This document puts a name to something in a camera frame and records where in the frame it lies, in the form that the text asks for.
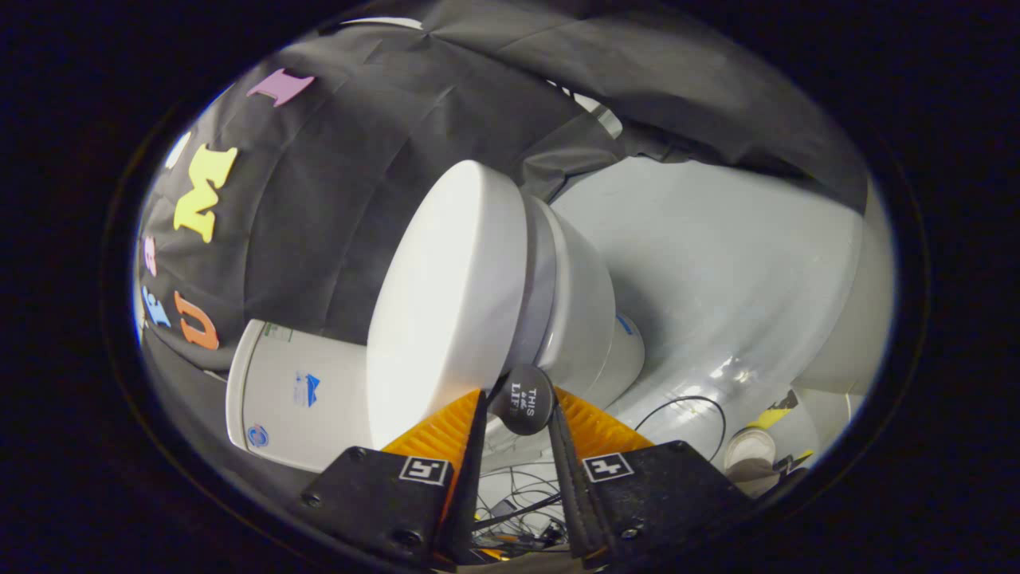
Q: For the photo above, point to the small white round object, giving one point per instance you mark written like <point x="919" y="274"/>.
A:
<point x="749" y="446"/>

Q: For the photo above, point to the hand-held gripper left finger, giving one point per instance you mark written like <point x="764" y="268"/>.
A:
<point x="470" y="478"/>

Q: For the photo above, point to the black backdrop cloth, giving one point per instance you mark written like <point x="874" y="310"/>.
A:
<point x="358" y="159"/>

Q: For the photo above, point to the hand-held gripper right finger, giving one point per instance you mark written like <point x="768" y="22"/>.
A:
<point x="567" y="486"/>

